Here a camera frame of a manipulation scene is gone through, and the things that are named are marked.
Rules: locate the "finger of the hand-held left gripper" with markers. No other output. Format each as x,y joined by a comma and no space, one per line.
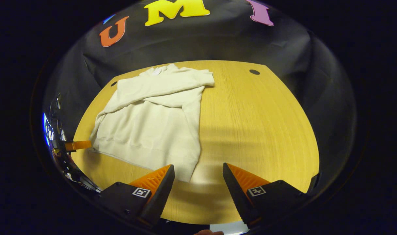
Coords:
79,145

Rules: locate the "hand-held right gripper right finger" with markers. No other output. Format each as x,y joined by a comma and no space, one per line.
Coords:
237,195

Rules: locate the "black backdrop cloth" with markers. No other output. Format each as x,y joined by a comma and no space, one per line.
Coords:
218,42

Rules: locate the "computer monitor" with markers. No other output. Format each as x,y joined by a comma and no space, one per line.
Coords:
45,129

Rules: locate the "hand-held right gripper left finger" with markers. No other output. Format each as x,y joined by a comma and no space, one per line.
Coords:
161,195

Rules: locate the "cream sweatshirt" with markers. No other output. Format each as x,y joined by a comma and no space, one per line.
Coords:
152,124

